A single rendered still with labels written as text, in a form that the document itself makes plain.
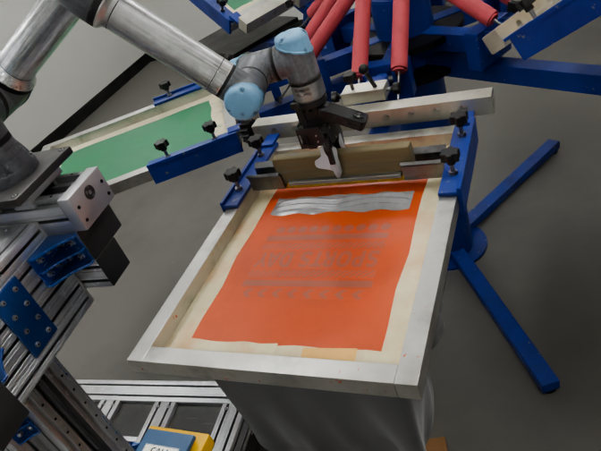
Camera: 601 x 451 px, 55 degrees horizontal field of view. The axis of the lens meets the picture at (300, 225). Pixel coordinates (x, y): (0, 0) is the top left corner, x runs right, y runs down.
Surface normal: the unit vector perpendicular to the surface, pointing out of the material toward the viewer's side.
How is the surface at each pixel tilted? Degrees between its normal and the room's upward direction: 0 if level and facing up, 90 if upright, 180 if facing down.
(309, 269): 0
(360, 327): 0
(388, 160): 90
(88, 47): 90
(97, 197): 90
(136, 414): 0
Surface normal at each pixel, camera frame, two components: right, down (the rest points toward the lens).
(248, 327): -0.30, -0.77
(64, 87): 0.90, -0.04
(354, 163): -0.32, 0.64
